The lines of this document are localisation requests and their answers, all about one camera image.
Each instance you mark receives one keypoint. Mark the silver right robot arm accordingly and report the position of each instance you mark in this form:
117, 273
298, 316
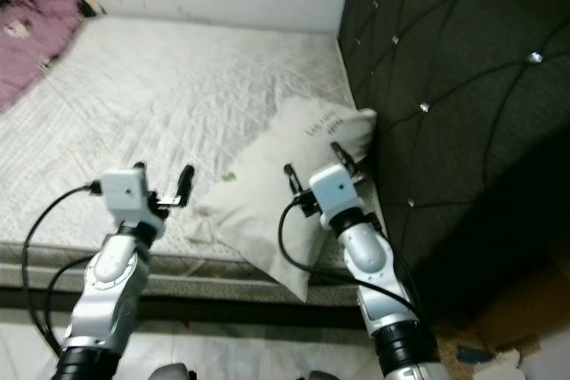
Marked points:
378, 282

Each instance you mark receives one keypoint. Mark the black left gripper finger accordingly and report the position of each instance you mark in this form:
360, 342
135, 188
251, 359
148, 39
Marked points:
139, 167
186, 184

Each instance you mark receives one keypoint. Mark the purple printed blanket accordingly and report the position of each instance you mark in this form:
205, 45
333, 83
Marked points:
31, 42

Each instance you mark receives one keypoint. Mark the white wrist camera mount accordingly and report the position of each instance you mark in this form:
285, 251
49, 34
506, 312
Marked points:
337, 191
125, 200

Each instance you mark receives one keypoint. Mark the silver left robot leg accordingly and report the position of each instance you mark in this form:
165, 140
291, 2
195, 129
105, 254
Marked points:
167, 373

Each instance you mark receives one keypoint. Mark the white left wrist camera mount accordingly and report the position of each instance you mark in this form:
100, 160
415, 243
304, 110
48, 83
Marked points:
125, 200

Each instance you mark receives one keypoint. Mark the small black yellow item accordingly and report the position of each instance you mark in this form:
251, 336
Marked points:
91, 5

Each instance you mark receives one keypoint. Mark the white quilted mattress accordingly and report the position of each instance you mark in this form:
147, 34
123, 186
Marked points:
160, 86

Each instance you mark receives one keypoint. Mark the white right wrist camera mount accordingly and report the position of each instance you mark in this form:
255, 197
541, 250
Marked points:
337, 191

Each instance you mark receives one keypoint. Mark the black tufted headboard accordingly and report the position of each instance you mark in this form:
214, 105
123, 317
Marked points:
463, 86

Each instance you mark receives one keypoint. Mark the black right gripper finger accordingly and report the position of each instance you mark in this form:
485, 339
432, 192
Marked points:
342, 154
292, 180

